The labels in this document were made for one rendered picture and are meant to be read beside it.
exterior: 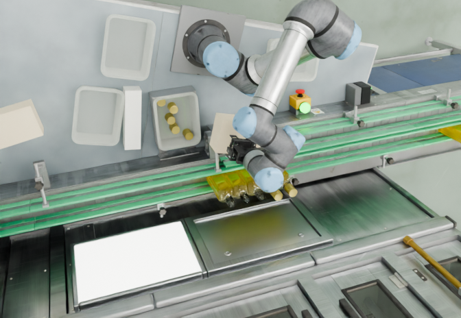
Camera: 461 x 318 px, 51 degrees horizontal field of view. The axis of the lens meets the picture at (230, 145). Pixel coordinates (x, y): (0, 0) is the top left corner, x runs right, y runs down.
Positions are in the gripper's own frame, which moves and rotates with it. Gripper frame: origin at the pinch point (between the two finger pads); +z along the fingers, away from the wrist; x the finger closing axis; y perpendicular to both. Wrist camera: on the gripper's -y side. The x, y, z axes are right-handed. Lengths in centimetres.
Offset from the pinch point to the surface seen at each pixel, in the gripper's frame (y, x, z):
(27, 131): 69, 15, 27
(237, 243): -4.3, 37.4, -10.3
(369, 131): -68, 0, 19
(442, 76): -125, -23, 48
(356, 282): -36, 33, -39
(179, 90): 15.1, -5.2, 31.4
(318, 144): -43.2, 6.8, 16.3
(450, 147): -120, 6, 23
